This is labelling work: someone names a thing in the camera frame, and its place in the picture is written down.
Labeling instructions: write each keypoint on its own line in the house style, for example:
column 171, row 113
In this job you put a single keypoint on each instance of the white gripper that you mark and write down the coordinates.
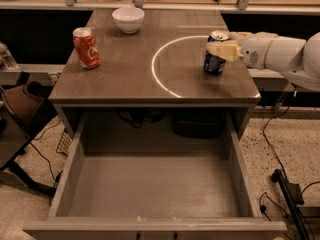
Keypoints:
column 254, row 53

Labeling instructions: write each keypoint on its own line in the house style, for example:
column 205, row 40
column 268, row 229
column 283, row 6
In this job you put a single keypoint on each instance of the blue pepsi can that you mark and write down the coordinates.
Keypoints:
column 213, row 63

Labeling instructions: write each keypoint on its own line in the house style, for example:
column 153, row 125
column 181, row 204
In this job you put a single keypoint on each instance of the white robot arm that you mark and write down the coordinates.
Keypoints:
column 297, row 60

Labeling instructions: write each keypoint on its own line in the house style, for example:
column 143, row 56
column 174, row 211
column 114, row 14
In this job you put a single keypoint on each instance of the red coke can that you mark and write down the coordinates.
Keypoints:
column 86, row 47

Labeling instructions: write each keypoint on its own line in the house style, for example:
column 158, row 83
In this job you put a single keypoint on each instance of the white ceramic bowl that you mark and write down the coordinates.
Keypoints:
column 128, row 19

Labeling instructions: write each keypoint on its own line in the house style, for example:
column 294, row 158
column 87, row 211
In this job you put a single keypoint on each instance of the open grey drawer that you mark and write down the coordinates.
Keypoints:
column 122, row 183

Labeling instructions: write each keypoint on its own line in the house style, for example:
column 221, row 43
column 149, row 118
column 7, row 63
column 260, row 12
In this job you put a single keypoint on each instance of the dark brown chair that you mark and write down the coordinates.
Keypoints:
column 26, row 111

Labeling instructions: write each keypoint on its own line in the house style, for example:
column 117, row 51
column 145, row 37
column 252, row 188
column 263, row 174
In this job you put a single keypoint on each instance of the clear plastic bottle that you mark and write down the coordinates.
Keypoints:
column 7, row 58

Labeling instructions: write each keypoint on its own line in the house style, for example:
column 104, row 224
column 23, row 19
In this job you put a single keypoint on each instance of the black stand with cables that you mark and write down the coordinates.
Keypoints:
column 298, row 214

